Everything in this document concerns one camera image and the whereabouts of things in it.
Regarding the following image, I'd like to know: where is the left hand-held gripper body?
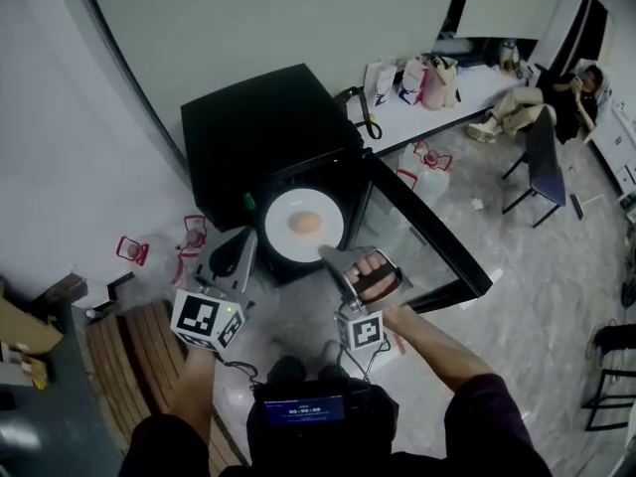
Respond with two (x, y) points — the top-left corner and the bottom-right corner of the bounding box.
(170, 264), (248, 353)

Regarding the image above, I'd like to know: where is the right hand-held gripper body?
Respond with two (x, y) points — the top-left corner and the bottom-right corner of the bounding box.
(333, 247), (414, 353)

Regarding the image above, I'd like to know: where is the orange round food item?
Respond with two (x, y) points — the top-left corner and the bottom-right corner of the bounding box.
(287, 211), (323, 235)

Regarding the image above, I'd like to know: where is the white round plate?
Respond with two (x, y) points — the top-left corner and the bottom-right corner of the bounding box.
(264, 186), (345, 263)

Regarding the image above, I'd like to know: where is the black mini fridge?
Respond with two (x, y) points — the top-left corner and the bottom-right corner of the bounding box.
(180, 63), (494, 315)

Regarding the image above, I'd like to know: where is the person's left forearm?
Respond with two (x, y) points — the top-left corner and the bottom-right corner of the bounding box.
(171, 348), (220, 449)

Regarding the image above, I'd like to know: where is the person's right forearm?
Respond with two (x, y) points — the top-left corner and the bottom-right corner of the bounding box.
(385, 303), (501, 406)

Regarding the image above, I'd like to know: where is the person's right hand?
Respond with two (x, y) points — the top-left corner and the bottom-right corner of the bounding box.
(347, 253), (399, 286)

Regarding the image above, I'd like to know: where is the person's right shoe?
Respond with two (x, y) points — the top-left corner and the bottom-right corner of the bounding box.
(320, 339), (349, 380)

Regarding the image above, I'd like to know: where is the person's shoe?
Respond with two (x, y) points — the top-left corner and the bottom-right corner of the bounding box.
(267, 355), (307, 385)
(320, 339), (349, 380)

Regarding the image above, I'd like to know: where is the wooden slatted bench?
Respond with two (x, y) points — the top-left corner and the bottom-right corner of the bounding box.
(83, 299), (249, 471)

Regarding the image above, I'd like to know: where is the person's left shoe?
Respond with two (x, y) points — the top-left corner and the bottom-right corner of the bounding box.
(267, 355), (307, 385)

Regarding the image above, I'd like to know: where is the black chest-mounted display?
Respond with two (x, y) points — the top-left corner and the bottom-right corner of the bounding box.
(252, 383), (372, 429)

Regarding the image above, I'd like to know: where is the dark brown wooden block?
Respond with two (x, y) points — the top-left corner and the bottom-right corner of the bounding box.
(34, 271), (88, 307)

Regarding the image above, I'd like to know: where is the person's dark clothing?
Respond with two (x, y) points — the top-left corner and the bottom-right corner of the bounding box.
(118, 373), (553, 477)

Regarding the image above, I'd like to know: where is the large cardboard box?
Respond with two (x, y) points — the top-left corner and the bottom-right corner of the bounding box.
(0, 278), (66, 355)

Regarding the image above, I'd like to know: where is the small cardboard box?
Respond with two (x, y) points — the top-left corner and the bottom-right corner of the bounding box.
(0, 340), (51, 390)

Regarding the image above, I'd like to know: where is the white paper bag pink side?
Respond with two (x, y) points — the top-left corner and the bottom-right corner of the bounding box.
(397, 56), (429, 106)

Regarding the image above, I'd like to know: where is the blue seat black chair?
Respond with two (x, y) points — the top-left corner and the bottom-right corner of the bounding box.
(501, 104), (567, 229)

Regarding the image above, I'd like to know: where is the black floor brush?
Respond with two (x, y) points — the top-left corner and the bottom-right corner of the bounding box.
(569, 194), (605, 221)

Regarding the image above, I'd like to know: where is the black equipment bag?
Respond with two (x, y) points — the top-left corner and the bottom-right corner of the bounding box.
(593, 323), (636, 362)

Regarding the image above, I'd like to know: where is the small beige bag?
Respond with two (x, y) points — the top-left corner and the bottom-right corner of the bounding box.
(499, 40), (523, 77)

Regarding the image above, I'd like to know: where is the white cabinet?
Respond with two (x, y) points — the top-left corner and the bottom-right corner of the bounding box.
(590, 101), (636, 193)

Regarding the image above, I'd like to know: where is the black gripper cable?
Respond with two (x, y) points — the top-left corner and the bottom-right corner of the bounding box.
(218, 360), (262, 392)
(340, 338), (392, 385)

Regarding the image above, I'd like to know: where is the black strap handbag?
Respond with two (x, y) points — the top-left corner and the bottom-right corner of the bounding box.
(332, 85), (383, 141)

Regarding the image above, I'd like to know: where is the black metal frame stand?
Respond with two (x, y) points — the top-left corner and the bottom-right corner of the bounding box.
(581, 368), (636, 432)

